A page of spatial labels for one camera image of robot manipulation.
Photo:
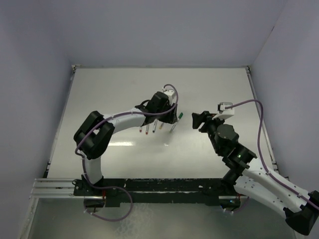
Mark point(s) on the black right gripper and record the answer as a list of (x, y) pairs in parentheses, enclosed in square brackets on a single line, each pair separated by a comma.
[(205, 117)]

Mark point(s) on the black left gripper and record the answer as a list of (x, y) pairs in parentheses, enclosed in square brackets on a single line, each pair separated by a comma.
[(171, 117)]

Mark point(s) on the blue marker pen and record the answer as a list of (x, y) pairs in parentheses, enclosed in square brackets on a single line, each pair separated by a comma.
[(154, 127)]

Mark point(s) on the green marker pen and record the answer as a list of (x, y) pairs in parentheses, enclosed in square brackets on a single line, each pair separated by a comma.
[(174, 125)]

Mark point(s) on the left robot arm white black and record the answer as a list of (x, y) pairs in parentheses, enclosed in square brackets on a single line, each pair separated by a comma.
[(93, 136)]

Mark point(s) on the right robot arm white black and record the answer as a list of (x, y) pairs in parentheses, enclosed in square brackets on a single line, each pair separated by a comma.
[(249, 176)]

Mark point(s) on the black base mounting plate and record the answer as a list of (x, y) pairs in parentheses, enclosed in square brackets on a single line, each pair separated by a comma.
[(113, 192)]

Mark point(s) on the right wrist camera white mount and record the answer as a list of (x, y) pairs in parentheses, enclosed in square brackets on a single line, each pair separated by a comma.
[(225, 111)]

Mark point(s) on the aluminium rail right table edge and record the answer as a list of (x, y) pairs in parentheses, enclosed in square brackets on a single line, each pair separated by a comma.
[(263, 130)]

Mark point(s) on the aluminium rail front edge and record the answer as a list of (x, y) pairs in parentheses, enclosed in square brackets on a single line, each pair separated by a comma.
[(52, 188)]

